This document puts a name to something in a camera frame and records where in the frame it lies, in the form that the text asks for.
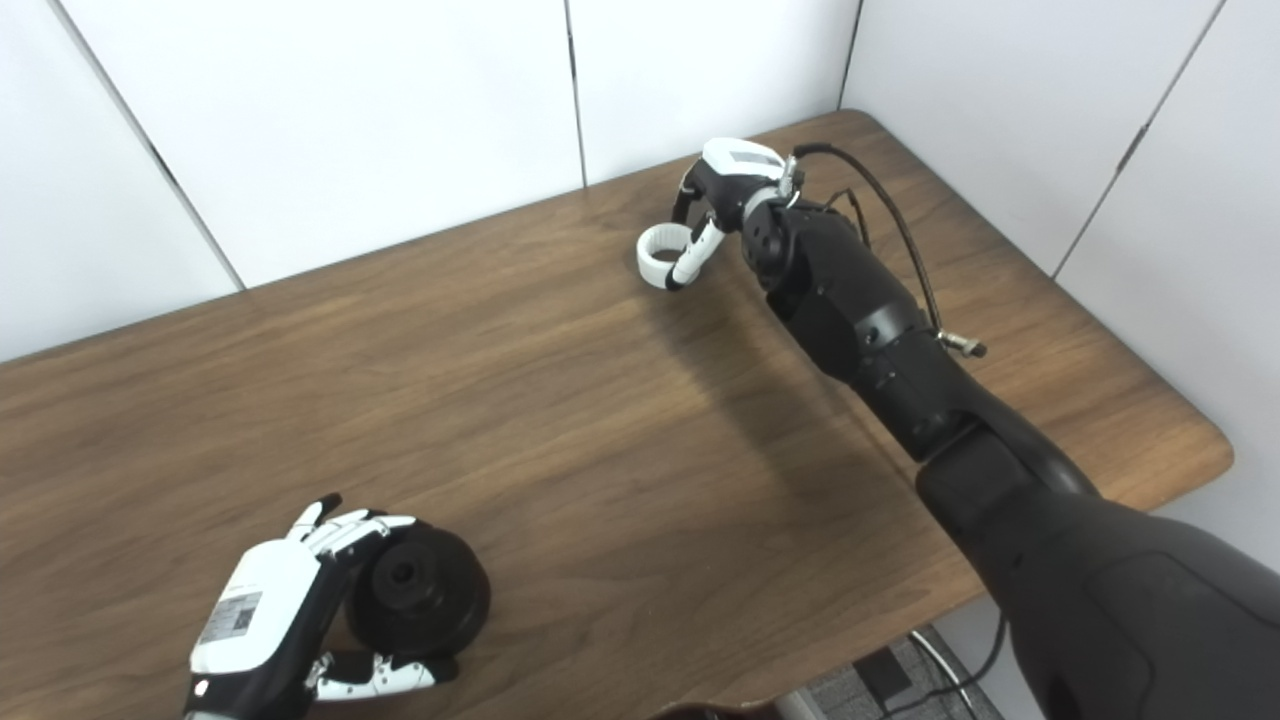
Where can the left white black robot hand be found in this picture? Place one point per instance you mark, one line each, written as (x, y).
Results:
(265, 610)

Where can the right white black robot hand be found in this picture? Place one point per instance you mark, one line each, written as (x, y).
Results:
(740, 175)

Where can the round black plastic part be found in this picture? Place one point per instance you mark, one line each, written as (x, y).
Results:
(430, 600)

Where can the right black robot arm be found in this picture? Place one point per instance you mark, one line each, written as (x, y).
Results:
(900, 360)

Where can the black robot torso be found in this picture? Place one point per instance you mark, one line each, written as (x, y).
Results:
(715, 711)

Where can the grey floor mat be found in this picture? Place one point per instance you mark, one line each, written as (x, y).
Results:
(835, 695)

